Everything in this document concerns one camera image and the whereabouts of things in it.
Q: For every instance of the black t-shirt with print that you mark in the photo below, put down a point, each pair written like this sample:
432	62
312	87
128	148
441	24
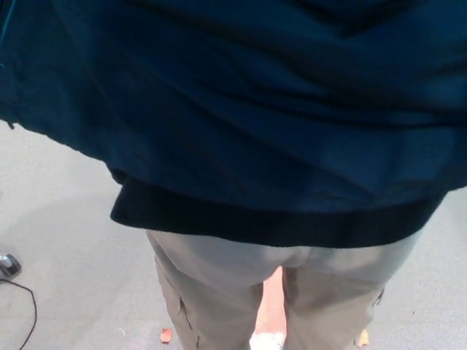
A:
255	226

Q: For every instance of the orange rectangular floor mat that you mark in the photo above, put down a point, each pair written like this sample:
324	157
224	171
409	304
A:
273	302

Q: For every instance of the grey black floor device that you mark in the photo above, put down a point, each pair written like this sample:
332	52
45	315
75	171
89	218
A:
10	268

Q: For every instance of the person's left red white sneaker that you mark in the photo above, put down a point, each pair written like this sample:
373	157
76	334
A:
268	342

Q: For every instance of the orange paper scrap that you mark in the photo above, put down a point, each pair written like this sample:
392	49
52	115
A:
166	336
363	339

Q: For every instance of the navy blue coat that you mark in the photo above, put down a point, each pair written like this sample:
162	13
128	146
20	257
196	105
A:
219	91

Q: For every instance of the beige trousers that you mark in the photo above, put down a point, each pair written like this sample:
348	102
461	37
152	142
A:
204	291

